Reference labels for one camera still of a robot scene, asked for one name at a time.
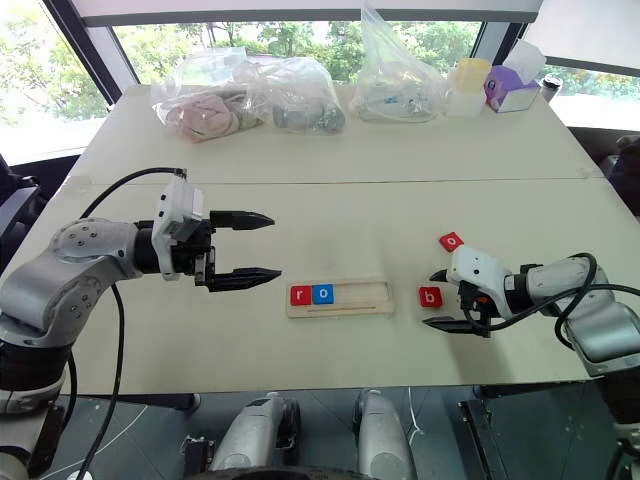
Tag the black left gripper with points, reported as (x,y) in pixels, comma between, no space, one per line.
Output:
(192,257)

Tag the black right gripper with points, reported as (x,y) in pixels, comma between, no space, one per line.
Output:
(477,305)

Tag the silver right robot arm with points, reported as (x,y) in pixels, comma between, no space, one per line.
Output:
(610,325)

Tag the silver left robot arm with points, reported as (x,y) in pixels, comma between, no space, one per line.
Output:
(75,250)

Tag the red letter b block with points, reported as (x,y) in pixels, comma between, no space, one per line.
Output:
(430,297)

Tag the red letter o block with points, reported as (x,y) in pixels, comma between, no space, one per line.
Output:
(451,242)

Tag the red letter r block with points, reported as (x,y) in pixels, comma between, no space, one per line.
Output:
(301,295)

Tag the wooden letter tray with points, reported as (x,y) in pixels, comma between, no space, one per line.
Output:
(360,300)

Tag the blue letter o block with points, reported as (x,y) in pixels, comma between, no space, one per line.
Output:
(323,294)

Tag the silver rounded robot leg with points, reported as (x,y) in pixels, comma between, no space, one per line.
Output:
(382,440)
(250,435)

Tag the plastic bag with pink cloth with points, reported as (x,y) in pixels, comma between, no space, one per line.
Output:
(205,115)

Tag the black floor stand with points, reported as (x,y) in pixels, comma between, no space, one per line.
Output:
(477,440)

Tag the plastic bag with grey items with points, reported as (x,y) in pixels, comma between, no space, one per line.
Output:
(310,107)

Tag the dark upholstered seat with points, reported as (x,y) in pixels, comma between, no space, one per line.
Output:
(610,165)

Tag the white container with yellow lid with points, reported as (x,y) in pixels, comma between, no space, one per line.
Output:
(467,87)

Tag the purple tissue box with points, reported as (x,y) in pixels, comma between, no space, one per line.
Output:
(512,90)

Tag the tall clear plastic bag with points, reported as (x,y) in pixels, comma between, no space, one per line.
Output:
(395,85)

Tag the black office chair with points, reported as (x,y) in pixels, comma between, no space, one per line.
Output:
(17,200)

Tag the dark drinking cup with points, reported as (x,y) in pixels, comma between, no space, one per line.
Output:
(551,89)

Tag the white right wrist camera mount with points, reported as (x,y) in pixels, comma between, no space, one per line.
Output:
(477,265)

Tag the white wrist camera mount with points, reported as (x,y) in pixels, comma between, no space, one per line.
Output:
(477,265)
(177,200)

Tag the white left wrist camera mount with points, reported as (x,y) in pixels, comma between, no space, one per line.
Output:
(177,200)

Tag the dark window frame post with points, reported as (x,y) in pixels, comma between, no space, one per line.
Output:
(95,55)

